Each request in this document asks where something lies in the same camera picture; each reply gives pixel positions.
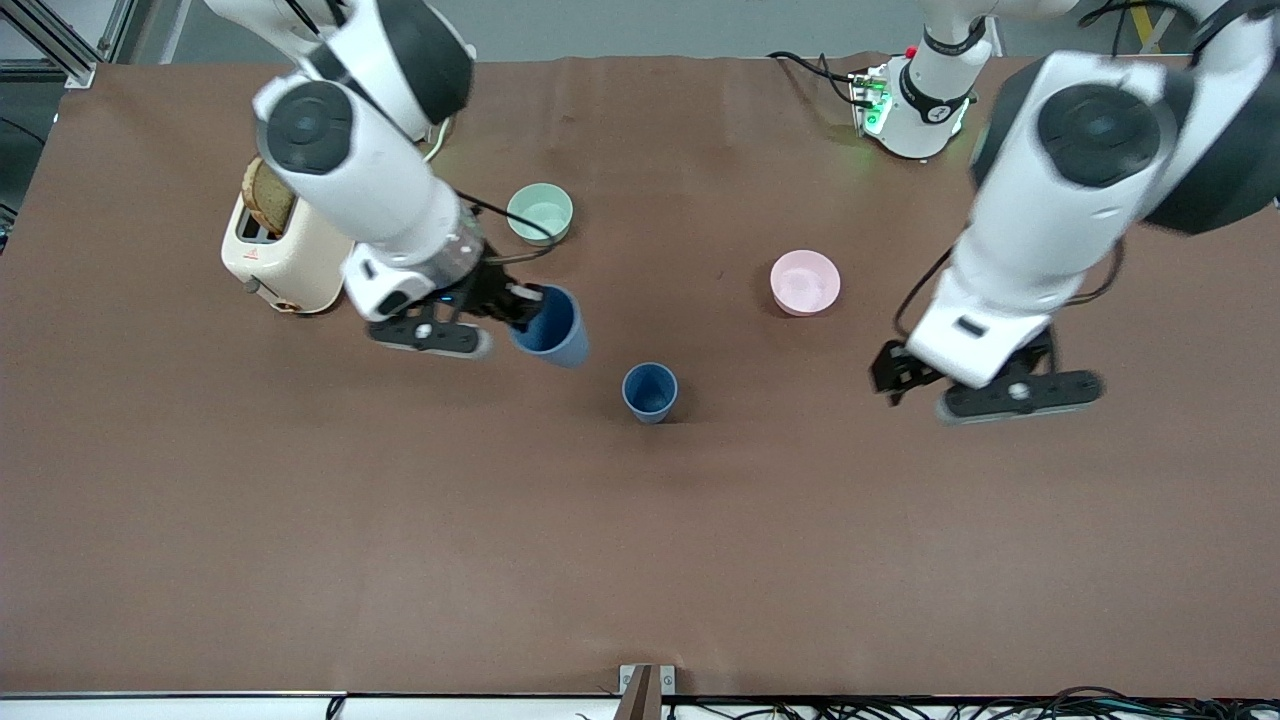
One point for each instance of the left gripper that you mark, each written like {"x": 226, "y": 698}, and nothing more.
{"x": 893, "y": 369}

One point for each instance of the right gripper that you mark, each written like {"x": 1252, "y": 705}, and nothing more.
{"x": 488, "y": 288}

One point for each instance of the blue plastic cup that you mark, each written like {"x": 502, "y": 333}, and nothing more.
{"x": 552, "y": 328}
{"x": 650, "y": 392}

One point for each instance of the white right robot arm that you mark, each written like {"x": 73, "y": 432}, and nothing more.
{"x": 380, "y": 180}

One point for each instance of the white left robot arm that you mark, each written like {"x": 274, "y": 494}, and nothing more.
{"x": 1050, "y": 200}

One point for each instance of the mint green bowl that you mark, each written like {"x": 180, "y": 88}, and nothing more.
{"x": 542, "y": 212}

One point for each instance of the pink bowl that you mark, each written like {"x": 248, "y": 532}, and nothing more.
{"x": 805, "y": 283}

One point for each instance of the cream white toaster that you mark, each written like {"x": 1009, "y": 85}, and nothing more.
{"x": 290, "y": 265}

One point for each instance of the brown table cover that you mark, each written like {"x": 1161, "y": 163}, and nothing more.
{"x": 640, "y": 520}

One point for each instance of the brown bread slice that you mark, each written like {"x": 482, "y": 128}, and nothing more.
{"x": 268, "y": 200}

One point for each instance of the metal mounting bracket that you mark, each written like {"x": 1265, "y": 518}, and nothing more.
{"x": 662, "y": 682}

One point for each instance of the aluminium frame profile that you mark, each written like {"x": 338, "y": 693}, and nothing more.
{"x": 70, "y": 55}

